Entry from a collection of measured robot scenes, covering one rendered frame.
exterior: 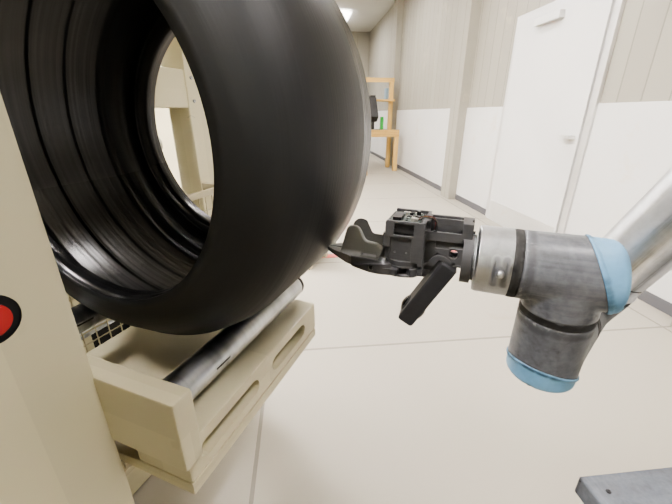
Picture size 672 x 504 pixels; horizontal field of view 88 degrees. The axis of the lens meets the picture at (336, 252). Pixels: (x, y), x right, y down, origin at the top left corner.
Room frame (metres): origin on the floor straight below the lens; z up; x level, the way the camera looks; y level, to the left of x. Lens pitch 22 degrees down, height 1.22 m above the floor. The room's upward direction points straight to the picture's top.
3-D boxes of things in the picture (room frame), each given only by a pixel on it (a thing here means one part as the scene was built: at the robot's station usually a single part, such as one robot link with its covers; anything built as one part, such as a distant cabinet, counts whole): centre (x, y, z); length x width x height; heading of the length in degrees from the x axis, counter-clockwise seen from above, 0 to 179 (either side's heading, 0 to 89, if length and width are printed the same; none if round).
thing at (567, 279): (0.40, -0.29, 1.04); 0.12 x 0.09 x 0.10; 69
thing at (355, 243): (0.48, -0.03, 1.04); 0.09 x 0.03 x 0.06; 68
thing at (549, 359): (0.41, -0.30, 0.93); 0.12 x 0.09 x 0.12; 133
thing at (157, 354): (0.52, 0.28, 0.80); 0.37 x 0.36 x 0.02; 69
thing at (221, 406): (0.47, 0.15, 0.84); 0.36 x 0.09 x 0.06; 159
